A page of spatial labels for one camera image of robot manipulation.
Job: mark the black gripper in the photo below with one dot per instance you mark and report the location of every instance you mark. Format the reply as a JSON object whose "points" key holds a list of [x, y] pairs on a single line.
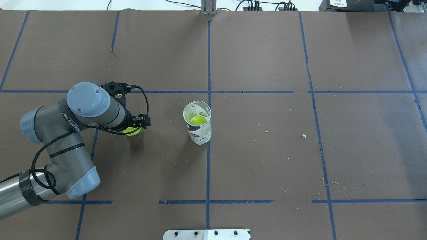
{"points": [[129, 120]]}

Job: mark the yellow tennis ball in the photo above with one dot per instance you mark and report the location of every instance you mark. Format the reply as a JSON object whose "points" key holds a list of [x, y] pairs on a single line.
{"points": [[131, 131]]}

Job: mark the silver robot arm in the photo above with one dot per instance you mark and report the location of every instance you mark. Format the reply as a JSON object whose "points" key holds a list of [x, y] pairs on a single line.
{"points": [[63, 165]]}

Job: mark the clear tennis ball can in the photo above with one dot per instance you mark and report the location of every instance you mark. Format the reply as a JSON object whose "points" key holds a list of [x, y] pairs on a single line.
{"points": [[198, 134]]}

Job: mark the tennis ball inside can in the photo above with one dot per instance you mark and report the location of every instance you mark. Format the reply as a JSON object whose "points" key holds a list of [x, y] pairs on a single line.
{"points": [[198, 120]]}

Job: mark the black desktop box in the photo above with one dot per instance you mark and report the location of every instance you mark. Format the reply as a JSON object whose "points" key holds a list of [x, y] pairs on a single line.
{"points": [[353, 6]]}

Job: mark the white pillar mount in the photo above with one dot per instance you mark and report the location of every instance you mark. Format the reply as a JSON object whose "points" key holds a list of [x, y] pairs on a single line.
{"points": [[207, 234]]}

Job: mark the aluminium frame post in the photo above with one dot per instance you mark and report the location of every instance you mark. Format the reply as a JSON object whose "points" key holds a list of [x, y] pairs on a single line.
{"points": [[209, 7]]}

